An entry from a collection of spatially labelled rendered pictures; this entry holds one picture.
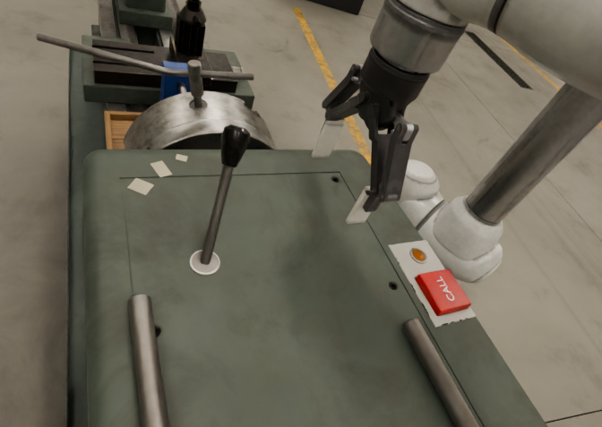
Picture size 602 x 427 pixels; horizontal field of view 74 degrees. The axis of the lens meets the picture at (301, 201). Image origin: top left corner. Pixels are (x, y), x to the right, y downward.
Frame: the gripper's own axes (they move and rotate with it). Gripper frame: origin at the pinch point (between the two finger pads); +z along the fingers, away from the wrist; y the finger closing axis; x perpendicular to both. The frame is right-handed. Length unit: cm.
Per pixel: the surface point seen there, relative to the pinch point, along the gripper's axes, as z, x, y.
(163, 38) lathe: 44, 6, 124
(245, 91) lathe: 38, -15, 81
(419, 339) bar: 2.6, -1.3, -24.1
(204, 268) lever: 4.4, 21.2, -9.2
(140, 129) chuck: 12.9, 24.8, 27.6
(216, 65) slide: 33, -6, 88
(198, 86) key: 2.1, 15.7, 26.2
